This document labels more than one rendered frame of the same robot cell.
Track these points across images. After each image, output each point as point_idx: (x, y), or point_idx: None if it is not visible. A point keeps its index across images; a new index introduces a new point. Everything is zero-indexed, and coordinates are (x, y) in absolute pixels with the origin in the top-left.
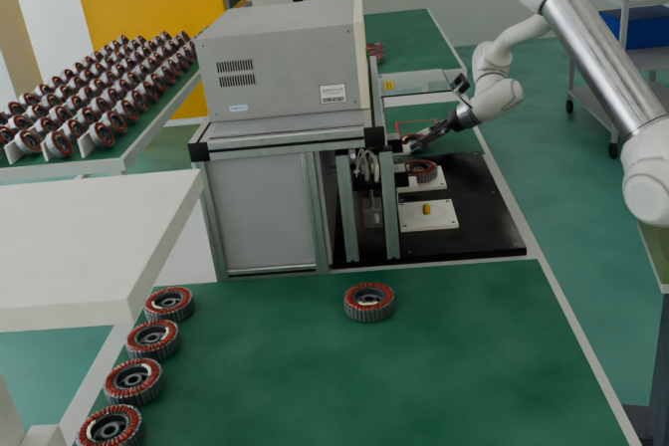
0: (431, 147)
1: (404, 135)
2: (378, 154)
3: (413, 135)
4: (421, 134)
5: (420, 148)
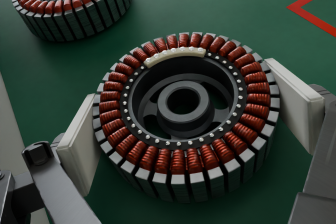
0: (235, 208)
1: (202, 40)
2: (82, 50)
3: (231, 71)
4: (258, 100)
5: (129, 180)
